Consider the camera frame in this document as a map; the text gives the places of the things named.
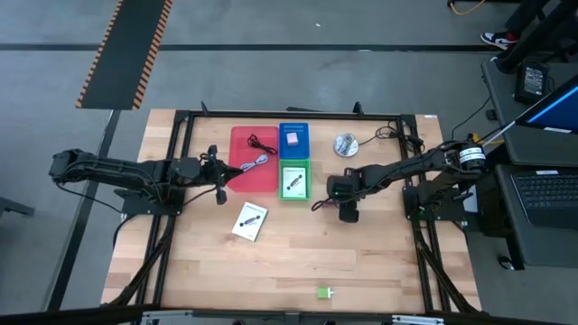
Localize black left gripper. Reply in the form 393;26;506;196
191;144;245;207

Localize grey cable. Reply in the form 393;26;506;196
239;153;270;173

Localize maroon cable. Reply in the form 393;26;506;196
310;196;338;213

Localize black cable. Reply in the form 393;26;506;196
246;133;279;156

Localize white and green product box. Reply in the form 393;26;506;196
281;165;309;199
230;200;269;243

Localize red translucent plastic tray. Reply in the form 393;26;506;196
226;125;281;194

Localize blue plastic basket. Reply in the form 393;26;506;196
278;122;312;160

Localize green plastic basket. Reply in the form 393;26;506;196
277;156;312;201

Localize black orange-striped floor mat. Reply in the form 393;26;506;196
75;0;174;111

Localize dark grey laptop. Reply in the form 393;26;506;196
493;162;578;270

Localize person's shoe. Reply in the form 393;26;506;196
479;31;520;52

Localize black power adapter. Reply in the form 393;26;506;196
514;60;552;107

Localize black front beam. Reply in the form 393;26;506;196
0;303;578;325

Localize monitor with blue screen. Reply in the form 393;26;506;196
515;73;578;135

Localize person's leg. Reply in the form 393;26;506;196
503;0;550;35

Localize black cord bundle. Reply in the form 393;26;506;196
358;120;426;155

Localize black metal table frame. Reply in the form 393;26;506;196
101;101;482;318

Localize yellow floor cable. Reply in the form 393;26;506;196
447;0;488;16

